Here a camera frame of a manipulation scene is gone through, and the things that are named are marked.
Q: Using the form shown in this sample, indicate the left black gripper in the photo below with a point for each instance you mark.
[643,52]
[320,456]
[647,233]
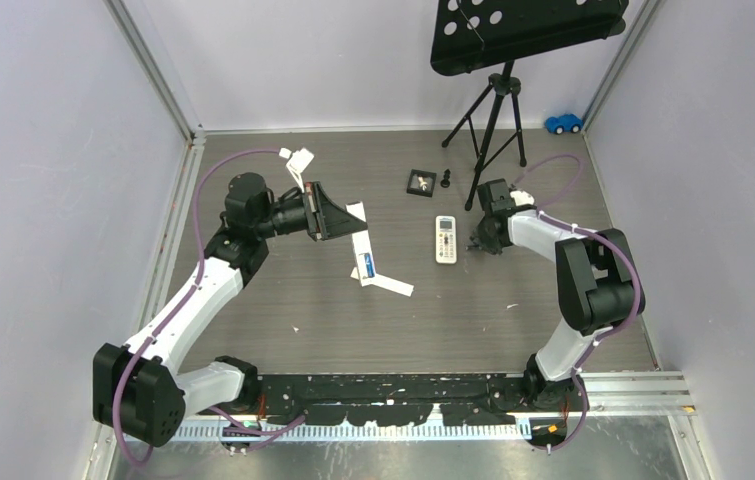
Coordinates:
[324,219]

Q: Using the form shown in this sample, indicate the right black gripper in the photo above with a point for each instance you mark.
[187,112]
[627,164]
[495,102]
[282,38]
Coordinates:
[478,238]

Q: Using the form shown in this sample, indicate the white beige remote control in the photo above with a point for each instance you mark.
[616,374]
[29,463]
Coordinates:
[445,240]

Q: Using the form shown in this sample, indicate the white remote back cover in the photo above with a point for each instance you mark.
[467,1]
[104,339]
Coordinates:
[383,282]

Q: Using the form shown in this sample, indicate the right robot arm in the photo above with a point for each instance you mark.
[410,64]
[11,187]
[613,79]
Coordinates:
[599,290]

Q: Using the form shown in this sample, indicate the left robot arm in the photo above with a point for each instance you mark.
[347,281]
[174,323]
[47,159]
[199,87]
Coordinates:
[138,388]

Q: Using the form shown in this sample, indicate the black chess piece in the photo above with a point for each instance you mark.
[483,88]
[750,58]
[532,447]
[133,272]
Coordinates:
[445,181]

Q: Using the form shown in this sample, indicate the small black square box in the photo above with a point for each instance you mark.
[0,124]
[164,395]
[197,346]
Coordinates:
[421,183]

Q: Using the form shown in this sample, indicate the blue toy car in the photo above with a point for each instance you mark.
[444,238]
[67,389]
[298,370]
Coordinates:
[559,125]

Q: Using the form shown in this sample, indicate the black music stand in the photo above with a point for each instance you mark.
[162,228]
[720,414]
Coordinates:
[474,35]

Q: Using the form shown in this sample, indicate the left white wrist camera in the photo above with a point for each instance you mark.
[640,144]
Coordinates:
[297,161]

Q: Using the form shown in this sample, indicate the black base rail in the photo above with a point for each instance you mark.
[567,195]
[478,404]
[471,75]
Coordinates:
[403,399]

